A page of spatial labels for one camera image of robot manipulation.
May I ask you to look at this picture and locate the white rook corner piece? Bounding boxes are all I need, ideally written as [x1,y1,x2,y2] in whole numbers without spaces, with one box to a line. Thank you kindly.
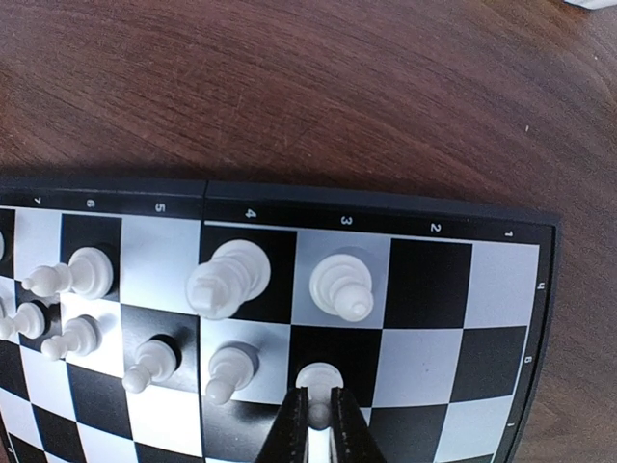
[0,232,6,261]

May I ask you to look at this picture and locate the black and white chessboard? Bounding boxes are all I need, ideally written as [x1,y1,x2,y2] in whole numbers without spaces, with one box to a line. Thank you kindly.
[1,176,560,462]

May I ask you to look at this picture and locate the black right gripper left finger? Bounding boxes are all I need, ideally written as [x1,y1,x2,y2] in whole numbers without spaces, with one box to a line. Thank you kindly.
[255,388,309,463]

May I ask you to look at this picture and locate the white scalloped bowl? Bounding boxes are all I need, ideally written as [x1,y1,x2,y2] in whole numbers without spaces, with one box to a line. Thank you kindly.
[565,0,617,10]

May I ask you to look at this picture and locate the white pawn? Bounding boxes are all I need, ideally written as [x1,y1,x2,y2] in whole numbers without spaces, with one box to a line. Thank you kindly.
[40,315,102,361]
[0,302,46,340]
[204,343,258,405]
[295,362,344,462]

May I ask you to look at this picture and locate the white chess piece tall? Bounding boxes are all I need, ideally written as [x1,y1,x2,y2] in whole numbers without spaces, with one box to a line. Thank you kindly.
[185,239,271,320]
[309,254,374,322]

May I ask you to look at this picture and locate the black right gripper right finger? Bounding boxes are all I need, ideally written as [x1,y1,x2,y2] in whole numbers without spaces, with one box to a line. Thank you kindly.
[330,387,386,463]

